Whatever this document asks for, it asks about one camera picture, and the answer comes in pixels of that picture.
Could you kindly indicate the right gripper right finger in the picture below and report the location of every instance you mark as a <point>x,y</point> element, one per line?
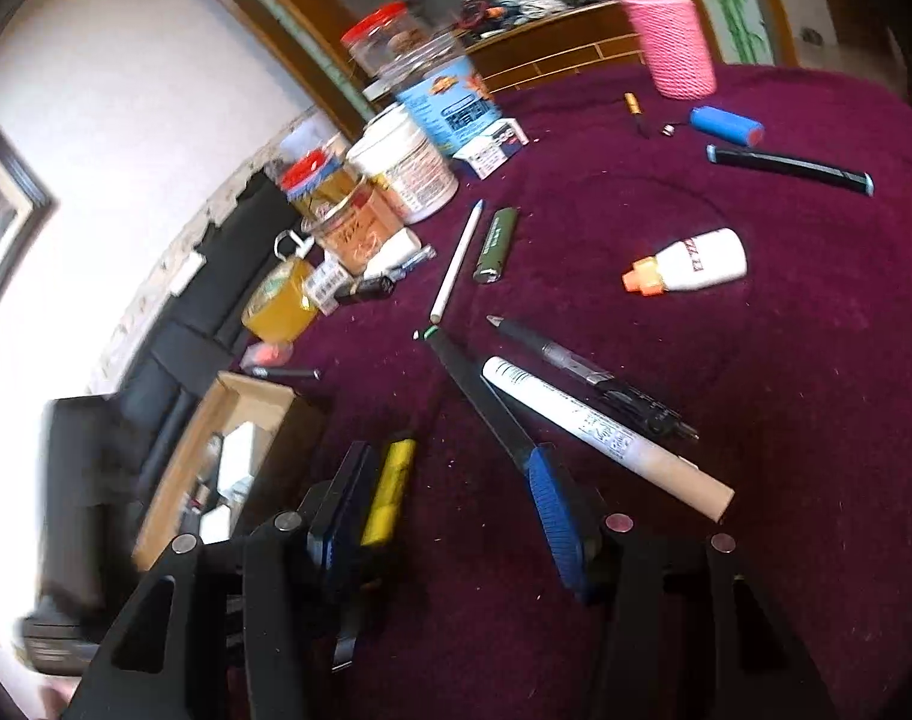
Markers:
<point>601,566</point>

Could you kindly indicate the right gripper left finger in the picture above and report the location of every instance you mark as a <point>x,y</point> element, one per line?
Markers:
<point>302,579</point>

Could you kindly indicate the white rectangular box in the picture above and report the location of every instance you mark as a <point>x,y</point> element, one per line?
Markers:
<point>237,457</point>

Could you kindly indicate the yellow highlighter pen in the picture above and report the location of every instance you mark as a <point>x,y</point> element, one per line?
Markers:
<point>389,494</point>

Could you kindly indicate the black tape roll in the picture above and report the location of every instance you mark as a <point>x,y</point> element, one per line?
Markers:
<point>210,463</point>

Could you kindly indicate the white thick marker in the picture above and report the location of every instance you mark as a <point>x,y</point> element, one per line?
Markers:
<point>673,474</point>

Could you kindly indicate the black gel pen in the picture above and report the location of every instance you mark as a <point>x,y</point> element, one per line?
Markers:
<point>647,415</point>

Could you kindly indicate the cardboard box tray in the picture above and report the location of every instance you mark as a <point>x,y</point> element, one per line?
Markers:
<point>289,430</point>

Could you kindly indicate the black leather sofa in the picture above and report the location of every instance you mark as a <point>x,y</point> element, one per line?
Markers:
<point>197,334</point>

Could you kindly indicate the black marker green caps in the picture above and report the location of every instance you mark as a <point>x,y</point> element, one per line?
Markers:
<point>499,419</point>

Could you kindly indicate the orange item plastic bag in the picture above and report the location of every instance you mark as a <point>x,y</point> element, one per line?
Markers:
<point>264,354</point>

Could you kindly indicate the thin black pen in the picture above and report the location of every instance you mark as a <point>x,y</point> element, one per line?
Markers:
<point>282,373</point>

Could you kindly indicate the yellow packing tape roll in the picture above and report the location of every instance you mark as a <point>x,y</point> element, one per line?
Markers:
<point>279,310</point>

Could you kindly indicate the maroon velvet tablecloth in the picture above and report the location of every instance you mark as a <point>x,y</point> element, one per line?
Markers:
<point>798,378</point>

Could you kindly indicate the white barcode box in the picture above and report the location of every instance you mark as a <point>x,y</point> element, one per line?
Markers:
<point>325,280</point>

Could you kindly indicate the white paper bag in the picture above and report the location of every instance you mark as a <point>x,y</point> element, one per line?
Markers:
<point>288,245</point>

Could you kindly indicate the white bottle orange cap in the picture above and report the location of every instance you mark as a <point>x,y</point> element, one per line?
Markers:
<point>713,258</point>

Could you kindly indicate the white slim pen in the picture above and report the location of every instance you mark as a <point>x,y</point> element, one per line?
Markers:
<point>443,296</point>

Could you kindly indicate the black gold lipstick tube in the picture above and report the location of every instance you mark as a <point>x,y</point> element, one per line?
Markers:
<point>365,290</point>

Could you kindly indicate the clear jar orange label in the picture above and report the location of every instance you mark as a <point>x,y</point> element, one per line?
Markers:
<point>357,228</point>

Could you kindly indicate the white oval case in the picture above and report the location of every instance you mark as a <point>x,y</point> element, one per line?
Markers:
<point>393,252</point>

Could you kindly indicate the small blue white box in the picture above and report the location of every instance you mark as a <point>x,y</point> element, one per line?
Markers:
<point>491,149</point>

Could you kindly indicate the white plastic jar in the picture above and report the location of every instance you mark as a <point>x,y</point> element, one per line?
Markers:
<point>396,154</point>

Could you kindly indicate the blue cylinder battery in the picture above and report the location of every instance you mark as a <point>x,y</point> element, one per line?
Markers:
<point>733,128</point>

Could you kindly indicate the small yellow black pen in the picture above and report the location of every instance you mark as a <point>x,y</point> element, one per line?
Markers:
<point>634,109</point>

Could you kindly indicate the black marker blue caps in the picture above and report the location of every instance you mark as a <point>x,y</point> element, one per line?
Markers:
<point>790,166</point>

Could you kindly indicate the blue label clear jar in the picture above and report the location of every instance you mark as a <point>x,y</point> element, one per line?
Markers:
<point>443,92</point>

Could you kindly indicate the wooden cabinet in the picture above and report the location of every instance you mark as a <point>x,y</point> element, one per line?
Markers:
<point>557,46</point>

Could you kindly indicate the red lid jar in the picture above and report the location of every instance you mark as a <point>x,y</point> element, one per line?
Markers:
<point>380,38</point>

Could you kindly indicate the pink knitted bottle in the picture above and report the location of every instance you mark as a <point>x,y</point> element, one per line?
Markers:
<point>673,46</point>

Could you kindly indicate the framed wall picture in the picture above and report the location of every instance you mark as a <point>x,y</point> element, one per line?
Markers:
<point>25,205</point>

